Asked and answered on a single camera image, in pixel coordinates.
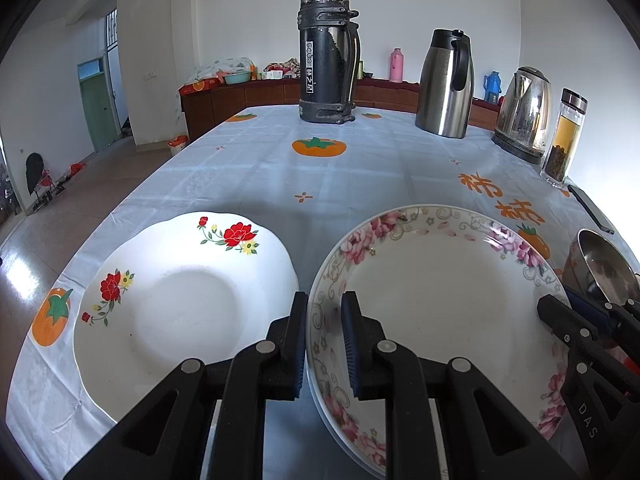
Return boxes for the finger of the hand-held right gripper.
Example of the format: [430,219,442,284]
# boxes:
[537,294,601,357]
[564,286,640,333]

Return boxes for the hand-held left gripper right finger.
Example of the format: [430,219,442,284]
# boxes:
[340,290,583,480]

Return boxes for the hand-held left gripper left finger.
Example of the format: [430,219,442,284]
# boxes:
[62,291,308,480]

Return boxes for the metal bowl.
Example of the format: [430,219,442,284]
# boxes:
[562,229,640,311]

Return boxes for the pink floral rimmed plate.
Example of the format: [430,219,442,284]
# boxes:
[306,205,573,476]

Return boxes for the white plate with red flowers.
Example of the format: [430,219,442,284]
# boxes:
[72,211,300,423]

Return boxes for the black smartphone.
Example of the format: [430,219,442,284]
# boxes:
[567,185,616,235]

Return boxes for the glass tea bottle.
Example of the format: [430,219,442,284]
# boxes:
[540,88,589,189]

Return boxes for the persimmon print tablecloth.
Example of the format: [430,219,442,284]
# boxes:
[5,106,640,480]

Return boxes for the steel electric kettle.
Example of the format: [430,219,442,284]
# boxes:
[491,66,553,165]

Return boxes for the blue thermos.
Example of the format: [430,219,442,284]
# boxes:
[483,71,502,106]

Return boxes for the brown wooden cabinet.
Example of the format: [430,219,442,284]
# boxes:
[179,76,501,142]

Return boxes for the orange printed box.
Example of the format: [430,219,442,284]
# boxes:
[179,80,218,96]

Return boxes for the black vacuum flask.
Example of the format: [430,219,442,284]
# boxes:
[298,0,361,125]

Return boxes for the floral cloth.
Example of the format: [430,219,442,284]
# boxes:
[187,56,253,83]

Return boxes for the green door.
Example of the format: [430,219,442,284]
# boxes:
[77,57,117,153]

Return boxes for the steel carafe with black handle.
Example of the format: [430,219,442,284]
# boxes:
[415,29,475,139]

